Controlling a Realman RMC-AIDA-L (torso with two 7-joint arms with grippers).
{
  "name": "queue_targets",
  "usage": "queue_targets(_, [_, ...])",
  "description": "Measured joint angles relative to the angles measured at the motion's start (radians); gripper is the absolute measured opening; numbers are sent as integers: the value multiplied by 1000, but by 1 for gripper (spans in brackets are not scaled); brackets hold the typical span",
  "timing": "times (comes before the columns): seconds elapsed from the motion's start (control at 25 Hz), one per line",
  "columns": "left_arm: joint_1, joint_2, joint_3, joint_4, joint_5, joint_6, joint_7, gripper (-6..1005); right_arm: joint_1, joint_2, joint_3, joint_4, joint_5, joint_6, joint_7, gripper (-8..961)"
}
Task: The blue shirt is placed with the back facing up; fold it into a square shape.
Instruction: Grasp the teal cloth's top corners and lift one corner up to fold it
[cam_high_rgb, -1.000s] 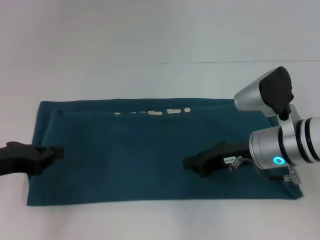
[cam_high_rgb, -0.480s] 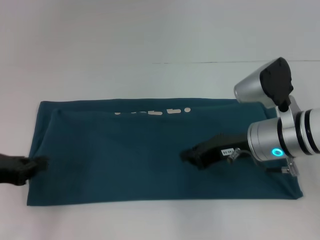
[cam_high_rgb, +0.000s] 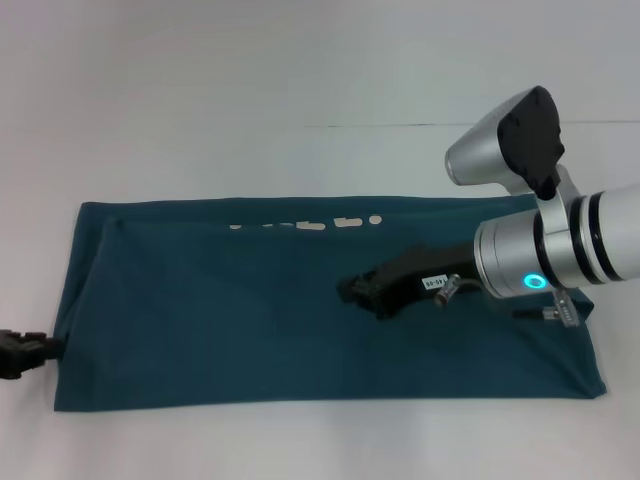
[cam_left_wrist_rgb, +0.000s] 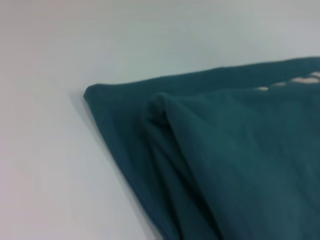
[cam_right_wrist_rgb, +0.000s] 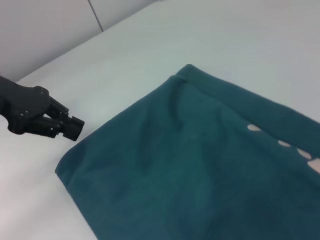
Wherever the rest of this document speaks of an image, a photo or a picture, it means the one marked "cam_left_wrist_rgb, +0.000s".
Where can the teal blue shirt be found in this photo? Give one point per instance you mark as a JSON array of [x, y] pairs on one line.
[[225, 150]]

